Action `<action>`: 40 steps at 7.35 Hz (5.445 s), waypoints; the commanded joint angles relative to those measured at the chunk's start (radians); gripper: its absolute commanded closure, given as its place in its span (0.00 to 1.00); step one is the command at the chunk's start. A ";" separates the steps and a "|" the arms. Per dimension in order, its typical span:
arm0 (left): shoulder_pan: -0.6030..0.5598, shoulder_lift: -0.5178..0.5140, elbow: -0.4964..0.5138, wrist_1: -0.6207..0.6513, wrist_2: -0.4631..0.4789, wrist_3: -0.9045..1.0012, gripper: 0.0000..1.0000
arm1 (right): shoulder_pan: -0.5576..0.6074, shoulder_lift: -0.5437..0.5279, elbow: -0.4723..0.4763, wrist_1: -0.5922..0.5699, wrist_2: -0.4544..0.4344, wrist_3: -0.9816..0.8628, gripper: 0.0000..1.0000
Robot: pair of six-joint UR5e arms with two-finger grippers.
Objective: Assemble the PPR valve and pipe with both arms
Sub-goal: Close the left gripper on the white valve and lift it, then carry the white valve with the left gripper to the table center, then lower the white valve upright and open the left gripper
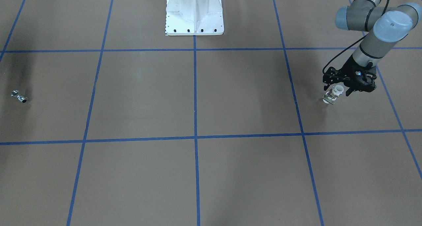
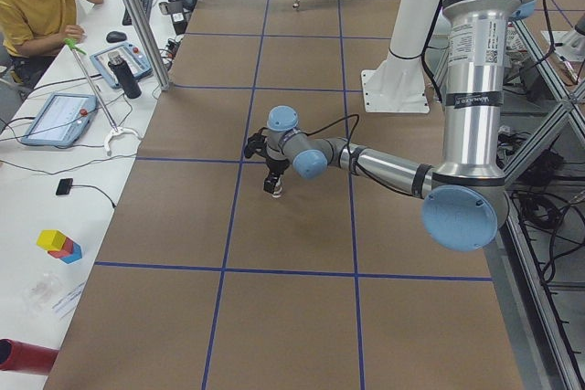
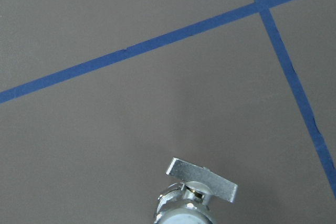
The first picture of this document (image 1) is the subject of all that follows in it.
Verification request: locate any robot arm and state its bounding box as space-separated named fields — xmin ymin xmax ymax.
xmin=322 ymin=0 xmax=421 ymax=99

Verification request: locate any small chrome pipe fitting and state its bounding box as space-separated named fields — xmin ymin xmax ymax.
xmin=11 ymin=90 xmax=28 ymax=103

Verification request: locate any white PPR valve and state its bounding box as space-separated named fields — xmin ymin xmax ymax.
xmin=322 ymin=85 xmax=344 ymax=105

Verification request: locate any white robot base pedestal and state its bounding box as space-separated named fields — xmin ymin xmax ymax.
xmin=165 ymin=0 xmax=225 ymax=36

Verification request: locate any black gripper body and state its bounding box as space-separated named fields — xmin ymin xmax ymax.
xmin=322 ymin=56 xmax=377 ymax=93

